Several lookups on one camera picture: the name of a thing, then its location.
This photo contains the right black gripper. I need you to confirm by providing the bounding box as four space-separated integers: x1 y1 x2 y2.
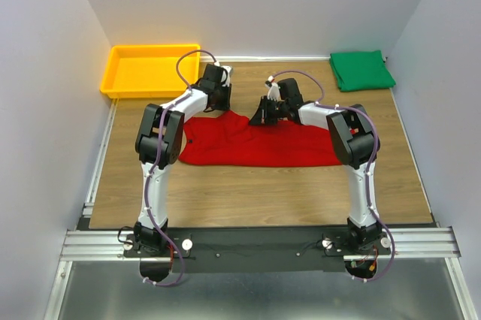
247 96 287 126

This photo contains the red t shirt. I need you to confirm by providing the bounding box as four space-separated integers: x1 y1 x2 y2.
179 111 340 168

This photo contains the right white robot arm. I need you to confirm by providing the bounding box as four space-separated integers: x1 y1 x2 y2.
250 76 383 254

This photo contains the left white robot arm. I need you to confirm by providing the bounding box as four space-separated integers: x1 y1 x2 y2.
134 62 233 256

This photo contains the yellow plastic tray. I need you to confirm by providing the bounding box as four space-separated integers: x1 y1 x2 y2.
100 44 200 99

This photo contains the folded green t shirt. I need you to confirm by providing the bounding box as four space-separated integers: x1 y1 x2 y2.
329 50 396 92

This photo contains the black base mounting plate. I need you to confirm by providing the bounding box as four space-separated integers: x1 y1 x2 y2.
121 225 391 282

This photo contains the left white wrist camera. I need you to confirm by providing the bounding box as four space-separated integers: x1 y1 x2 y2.
221 65 234 87

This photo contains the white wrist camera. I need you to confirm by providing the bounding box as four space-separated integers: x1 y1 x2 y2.
221 65 234 87
265 76 280 101

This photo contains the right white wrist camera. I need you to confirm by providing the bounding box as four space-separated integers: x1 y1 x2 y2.
265 76 280 101

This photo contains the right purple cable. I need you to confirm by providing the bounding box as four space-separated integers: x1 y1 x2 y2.
266 70 396 283

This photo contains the purple cable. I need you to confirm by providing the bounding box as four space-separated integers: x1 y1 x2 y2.
266 70 396 283
142 49 222 288

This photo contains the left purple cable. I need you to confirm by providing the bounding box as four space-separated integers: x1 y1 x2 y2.
142 49 222 288

